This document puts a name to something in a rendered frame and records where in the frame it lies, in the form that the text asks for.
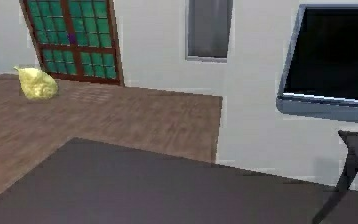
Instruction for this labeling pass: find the dark grey rug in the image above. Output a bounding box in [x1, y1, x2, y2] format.
[0, 137, 358, 224]

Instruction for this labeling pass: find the brown door with green panes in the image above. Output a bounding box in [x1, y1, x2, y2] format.
[19, 0, 125, 87]

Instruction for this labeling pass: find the yellow lumpy cushion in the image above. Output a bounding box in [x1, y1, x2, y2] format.
[13, 65, 59, 101]

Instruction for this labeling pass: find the grey framed television set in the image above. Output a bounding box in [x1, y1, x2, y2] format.
[275, 3, 358, 124]

